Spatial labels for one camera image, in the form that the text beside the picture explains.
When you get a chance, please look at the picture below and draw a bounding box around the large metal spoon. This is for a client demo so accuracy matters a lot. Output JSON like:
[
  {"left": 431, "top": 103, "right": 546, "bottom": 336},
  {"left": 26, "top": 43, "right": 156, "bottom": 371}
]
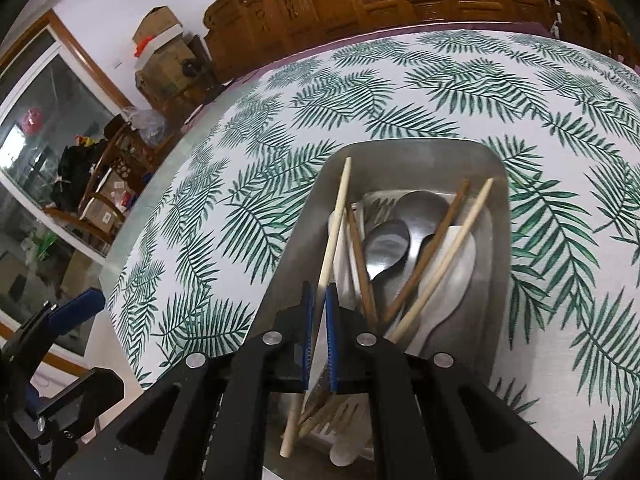
[{"left": 395, "top": 191, "right": 451, "bottom": 261}]

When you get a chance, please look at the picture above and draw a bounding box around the white plastic fork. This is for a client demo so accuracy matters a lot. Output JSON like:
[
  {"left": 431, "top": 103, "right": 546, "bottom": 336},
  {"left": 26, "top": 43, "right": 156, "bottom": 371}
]
[{"left": 320, "top": 395, "right": 373, "bottom": 466}]

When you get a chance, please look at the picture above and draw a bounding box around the carved wooden armchair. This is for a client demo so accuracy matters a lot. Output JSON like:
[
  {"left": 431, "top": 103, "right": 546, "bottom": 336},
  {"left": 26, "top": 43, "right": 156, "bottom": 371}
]
[{"left": 540, "top": 0, "right": 640, "bottom": 68}]

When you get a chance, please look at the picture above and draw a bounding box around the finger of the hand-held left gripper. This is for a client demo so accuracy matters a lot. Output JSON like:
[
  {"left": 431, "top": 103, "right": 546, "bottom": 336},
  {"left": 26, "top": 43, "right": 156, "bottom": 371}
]
[
  {"left": 37, "top": 366, "right": 125, "bottom": 442},
  {"left": 15, "top": 287, "right": 107, "bottom": 361}
]

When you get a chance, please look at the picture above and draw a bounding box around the dark wooden chopstick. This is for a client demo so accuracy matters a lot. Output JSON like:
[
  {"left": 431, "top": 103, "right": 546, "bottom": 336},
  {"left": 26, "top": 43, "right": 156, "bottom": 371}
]
[
  {"left": 382, "top": 178, "right": 471, "bottom": 323},
  {"left": 346, "top": 205, "right": 378, "bottom": 328}
]

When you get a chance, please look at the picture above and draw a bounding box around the clear plastic bag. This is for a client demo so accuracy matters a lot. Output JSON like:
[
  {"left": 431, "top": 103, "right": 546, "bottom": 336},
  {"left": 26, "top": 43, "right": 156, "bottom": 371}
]
[{"left": 125, "top": 107, "right": 167, "bottom": 143}]

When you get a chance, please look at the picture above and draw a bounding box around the white plastic spoon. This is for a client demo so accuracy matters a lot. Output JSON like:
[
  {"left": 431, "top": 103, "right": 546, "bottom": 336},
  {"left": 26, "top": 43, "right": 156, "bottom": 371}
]
[{"left": 407, "top": 225, "right": 476, "bottom": 356}]

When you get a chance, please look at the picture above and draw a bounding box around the wooden chair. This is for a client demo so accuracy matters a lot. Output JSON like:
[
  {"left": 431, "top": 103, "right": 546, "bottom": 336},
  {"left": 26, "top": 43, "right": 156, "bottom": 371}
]
[{"left": 45, "top": 120, "right": 176, "bottom": 256}]

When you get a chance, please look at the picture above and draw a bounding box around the light wooden chopstick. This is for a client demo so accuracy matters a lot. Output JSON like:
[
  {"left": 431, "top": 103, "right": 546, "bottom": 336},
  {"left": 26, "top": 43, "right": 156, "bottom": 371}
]
[
  {"left": 389, "top": 177, "right": 495, "bottom": 345},
  {"left": 279, "top": 156, "right": 353, "bottom": 458}
]

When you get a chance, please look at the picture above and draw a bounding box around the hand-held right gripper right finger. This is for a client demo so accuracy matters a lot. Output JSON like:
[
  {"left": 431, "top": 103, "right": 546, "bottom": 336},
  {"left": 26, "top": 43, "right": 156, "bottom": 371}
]
[{"left": 324, "top": 282, "right": 583, "bottom": 480}]

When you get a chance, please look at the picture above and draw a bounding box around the metal tray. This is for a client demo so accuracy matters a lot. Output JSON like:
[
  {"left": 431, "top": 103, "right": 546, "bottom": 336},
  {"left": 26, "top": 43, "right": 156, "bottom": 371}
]
[{"left": 247, "top": 140, "right": 512, "bottom": 480}]

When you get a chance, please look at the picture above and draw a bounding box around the open cardboard box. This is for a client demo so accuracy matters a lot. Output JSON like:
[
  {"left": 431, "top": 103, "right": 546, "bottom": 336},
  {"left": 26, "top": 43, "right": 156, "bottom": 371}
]
[{"left": 132, "top": 6, "right": 183, "bottom": 61}]

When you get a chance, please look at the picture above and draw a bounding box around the small metal spoon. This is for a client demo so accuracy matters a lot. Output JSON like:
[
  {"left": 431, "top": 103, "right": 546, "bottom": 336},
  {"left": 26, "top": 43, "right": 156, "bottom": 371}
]
[{"left": 361, "top": 219, "right": 412, "bottom": 281}]

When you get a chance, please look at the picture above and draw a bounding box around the glass sliding door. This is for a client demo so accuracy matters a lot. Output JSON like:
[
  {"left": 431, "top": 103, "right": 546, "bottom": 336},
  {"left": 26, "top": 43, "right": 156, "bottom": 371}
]
[{"left": 0, "top": 10, "right": 132, "bottom": 356}]

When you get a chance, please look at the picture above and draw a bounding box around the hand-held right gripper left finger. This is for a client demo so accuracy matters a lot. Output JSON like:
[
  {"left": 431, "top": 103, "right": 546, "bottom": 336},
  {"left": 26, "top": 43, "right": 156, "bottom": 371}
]
[{"left": 62, "top": 280, "right": 317, "bottom": 480}]

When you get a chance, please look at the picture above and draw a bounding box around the leaf print tablecloth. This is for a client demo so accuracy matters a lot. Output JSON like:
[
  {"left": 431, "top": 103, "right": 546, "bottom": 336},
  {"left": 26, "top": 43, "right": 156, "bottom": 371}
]
[{"left": 107, "top": 30, "right": 640, "bottom": 480}]

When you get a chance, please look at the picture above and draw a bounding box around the black bag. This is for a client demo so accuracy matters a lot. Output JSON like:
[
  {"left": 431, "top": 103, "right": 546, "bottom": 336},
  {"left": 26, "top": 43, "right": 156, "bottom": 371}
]
[{"left": 50, "top": 142, "right": 108, "bottom": 211}]

